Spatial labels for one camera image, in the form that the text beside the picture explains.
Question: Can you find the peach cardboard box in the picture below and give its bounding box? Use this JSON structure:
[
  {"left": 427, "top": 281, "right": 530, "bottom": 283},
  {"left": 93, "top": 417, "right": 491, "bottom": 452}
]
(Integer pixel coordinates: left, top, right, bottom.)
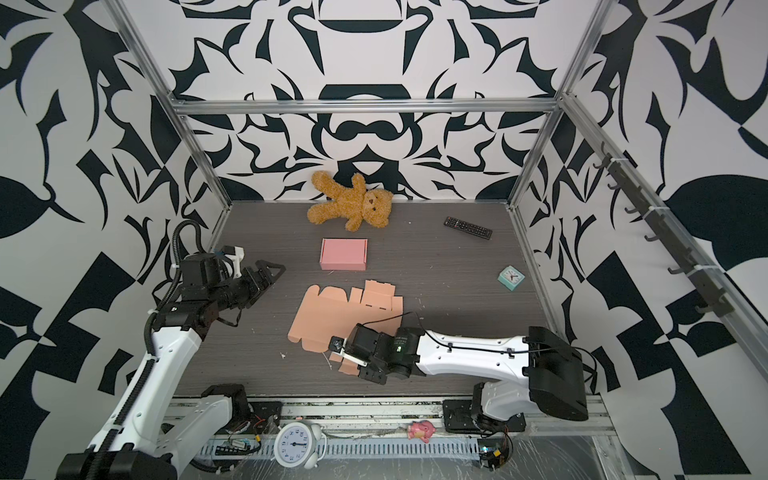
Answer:
[{"left": 287, "top": 280, "right": 404, "bottom": 353}]

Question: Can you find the white round alarm clock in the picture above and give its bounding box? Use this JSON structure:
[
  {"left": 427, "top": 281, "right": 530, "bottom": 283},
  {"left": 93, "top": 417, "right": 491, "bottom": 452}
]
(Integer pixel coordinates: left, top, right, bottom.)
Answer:
[{"left": 273, "top": 421, "right": 329, "bottom": 469}]

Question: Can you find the small pink toy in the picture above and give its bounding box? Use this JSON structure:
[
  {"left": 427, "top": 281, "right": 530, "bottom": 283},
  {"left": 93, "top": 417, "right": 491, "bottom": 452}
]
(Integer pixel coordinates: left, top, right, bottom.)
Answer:
[{"left": 407, "top": 420, "right": 437, "bottom": 444}]

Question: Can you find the black remote control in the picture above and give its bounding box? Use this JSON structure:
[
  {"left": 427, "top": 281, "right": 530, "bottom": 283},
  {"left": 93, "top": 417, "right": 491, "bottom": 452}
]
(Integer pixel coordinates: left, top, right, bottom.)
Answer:
[{"left": 443, "top": 216, "right": 493, "bottom": 240}]

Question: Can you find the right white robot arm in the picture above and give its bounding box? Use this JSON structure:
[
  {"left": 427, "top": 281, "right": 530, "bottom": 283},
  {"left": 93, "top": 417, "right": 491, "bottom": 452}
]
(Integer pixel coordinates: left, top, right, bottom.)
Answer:
[{"left": 329, "top": 323, "right": 589, "bottom": 429}]

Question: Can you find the grey wall hook rail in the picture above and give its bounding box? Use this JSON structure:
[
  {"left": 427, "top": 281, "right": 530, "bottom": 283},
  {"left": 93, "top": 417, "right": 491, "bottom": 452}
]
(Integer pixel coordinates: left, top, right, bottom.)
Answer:
[{"left": 596, "top": 153, "right": 739, "bottom": 318}]

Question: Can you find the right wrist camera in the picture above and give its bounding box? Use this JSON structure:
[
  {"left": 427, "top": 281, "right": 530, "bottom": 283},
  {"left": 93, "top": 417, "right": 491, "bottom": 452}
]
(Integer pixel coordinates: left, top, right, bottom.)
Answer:
[{"left": 329, "top": 336, "right": 370, "bottom": 367}]

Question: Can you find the green circuit board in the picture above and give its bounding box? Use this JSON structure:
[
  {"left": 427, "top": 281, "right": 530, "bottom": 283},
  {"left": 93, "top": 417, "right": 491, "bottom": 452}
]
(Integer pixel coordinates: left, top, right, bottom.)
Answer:
[{"left": 478, "top": 442, "right": 514, "bottom": 471}]

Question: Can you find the brown teddy bear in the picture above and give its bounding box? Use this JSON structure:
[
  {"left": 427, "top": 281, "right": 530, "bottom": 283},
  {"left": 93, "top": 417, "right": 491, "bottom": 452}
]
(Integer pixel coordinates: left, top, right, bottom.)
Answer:
[{"left": 307, "top": 171, "right": 394, "bottom": 232}]

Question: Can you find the white slotted cable duct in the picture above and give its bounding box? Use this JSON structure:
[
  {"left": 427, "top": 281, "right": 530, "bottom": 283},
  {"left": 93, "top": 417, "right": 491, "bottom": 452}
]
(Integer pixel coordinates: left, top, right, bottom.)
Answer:
[{"left": 197, "top": 437, "right": 481, "bottom": 461}]

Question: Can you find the pink cardboard box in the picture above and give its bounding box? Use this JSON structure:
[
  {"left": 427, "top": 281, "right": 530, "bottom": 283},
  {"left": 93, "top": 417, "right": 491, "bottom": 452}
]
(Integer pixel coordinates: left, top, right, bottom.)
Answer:
[{"left": 319, "top": 238, "right": 368, "bottom": 271}]

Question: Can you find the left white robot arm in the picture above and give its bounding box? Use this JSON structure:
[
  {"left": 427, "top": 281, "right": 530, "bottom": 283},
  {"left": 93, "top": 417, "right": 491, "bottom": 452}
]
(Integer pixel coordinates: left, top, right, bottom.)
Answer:
[{"left": 56, "top": 220, "right": 286, "bottom": 479}]

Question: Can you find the small teal alarm clock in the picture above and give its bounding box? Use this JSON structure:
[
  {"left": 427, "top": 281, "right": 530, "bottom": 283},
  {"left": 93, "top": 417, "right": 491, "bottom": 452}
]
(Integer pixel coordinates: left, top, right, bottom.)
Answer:
[{"left": 497, "top": 266, "right": 525, "bottom": 291}]

